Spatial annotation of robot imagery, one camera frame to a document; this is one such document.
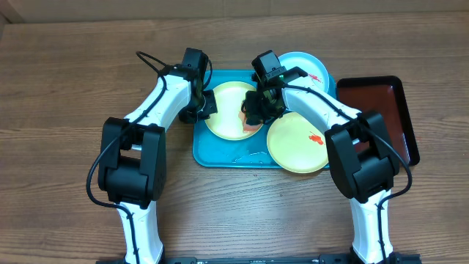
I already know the black red lacquer tray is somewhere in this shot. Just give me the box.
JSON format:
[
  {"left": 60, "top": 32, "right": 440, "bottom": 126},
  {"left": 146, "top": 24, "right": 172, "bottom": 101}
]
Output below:
[{"left": 336, "top": 76, "right": 420, "bottom": 166}]

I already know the light blue plate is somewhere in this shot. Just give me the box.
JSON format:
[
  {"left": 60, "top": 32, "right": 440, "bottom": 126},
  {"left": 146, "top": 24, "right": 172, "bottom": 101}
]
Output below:
[{"left": 279, "top": 51, "right": 330, "bottom": 92}]

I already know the yellow plate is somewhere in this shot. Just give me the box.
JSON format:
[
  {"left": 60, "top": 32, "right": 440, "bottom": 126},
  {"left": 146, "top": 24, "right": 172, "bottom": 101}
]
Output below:
[
  {"left": 205, "top": 81, "right": 262, "bottom": 141},
  {"left": 267, "top": 112, "right": 328, "bottom": 174}
]

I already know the pink green sponge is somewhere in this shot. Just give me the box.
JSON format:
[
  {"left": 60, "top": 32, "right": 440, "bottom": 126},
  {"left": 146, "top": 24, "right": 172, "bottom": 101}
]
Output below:
[{"left": 238, "top": 111, "right": 263, "bottom": 133}]

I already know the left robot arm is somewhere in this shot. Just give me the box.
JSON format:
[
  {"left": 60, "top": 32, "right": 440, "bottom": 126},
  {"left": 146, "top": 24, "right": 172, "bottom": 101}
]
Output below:
[{"left": 86, "top": 48, "right": 217, "bottom": 263}]

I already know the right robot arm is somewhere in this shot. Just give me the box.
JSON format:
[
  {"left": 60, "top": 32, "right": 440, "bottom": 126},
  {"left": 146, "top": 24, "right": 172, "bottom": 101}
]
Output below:
[{"left": 241, "top": 50, "right": 400, "bottom": 263}]

